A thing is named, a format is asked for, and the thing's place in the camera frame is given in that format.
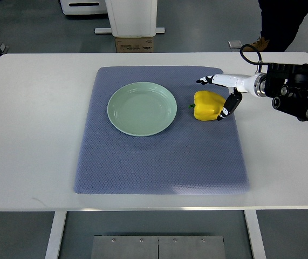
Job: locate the white machine pedestal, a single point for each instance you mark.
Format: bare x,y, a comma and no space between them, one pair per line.
132,19

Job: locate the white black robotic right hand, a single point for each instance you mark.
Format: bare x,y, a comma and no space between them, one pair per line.
241,84

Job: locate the white cabinet with slot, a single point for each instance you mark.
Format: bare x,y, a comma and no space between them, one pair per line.
80,7

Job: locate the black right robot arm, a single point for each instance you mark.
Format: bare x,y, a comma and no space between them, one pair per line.
285,84

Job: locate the yellow bell pepper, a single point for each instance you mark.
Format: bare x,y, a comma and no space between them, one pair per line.
207,105

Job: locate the small grey floor plate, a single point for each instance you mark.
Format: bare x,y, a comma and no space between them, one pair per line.
234,44

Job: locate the cardboard box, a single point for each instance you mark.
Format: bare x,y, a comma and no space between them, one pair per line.
134,45

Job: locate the tan work boot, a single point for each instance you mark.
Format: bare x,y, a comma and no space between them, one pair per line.
261,44

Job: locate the grey metal base plate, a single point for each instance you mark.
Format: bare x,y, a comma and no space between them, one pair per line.
158,247

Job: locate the person in dark trousers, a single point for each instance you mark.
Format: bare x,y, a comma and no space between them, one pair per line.
280,22

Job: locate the blue textured mat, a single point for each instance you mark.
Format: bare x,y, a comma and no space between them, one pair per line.
190,157

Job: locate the white table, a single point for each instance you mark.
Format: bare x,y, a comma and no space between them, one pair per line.
43,105

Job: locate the light green plate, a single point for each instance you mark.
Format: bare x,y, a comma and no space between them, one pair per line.
142,109

